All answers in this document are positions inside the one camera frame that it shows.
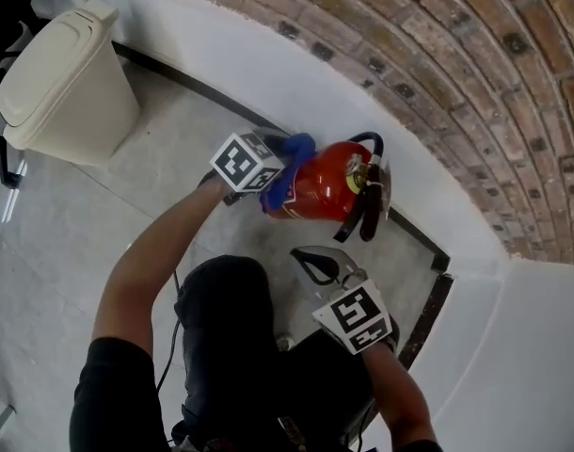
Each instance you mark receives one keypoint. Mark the cream trash bin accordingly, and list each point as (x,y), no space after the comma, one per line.
(80,101)

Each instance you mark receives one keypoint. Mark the black office chair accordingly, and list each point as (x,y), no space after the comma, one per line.
(1,158)

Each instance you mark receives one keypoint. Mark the person's left forearm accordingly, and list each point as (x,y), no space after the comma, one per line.
(141,262)

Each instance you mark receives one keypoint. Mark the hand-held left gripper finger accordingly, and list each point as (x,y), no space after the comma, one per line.
(273,139)

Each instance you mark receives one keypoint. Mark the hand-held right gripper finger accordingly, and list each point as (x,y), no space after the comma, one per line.
(310,287)
(339,259)

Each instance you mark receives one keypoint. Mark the person's black shirt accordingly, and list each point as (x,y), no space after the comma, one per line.
(113,393)

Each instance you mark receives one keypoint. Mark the red tag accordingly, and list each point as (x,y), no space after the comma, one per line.
(386,191)

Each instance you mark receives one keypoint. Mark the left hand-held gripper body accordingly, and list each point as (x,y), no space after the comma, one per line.
(235,163)

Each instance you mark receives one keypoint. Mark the red fire extinguisher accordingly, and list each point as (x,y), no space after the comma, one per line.
(329,182)

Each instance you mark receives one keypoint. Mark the person's right forearm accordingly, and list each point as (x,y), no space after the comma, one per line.
(400,393)

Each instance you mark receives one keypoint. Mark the person's black trousers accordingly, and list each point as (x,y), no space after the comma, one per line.
(230,323)

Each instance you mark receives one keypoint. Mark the blue cloth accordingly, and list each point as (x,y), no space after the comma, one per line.
(298,146)

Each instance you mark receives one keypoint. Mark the black baseboard strip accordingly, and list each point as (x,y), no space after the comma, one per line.
(433,309)

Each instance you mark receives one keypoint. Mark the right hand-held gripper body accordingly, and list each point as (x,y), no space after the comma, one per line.
(353,316)

